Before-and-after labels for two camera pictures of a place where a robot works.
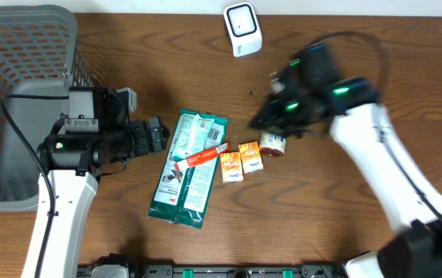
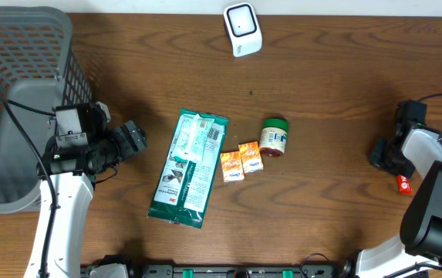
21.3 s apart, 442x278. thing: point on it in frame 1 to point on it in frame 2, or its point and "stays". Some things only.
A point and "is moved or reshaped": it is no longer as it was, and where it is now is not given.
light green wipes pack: [192, 137] stays
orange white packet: [251, 156] stays
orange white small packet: [231, 167] stays
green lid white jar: [272, 144] stays
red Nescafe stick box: [225, 148] is moved or reshaped
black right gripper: [269, 120] to [375, 158]
